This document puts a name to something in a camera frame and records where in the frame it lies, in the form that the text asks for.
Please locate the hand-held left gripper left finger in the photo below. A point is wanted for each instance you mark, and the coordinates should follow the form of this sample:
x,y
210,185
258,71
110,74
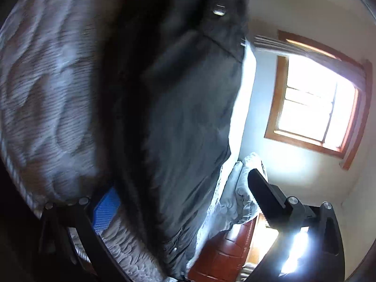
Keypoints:
x,y
104,211

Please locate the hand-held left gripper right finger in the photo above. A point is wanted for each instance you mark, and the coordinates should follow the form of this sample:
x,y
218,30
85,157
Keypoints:
x,y
262,195

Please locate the black jacket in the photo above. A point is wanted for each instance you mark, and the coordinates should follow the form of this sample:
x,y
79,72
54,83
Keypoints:
x,y
176,117

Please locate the grey crumpled blanket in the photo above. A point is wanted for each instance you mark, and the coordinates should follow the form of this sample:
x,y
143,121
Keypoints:
x,y
239,194

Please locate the red wooden headboard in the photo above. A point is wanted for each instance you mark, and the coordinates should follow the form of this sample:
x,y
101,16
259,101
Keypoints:
x,y
226,252

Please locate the wooden framed window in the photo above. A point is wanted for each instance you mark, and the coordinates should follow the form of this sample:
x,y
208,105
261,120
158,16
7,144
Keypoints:
x,y
315,100

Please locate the grey quilted mattress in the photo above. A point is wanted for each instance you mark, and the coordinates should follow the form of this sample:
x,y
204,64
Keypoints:
x,y
50,94

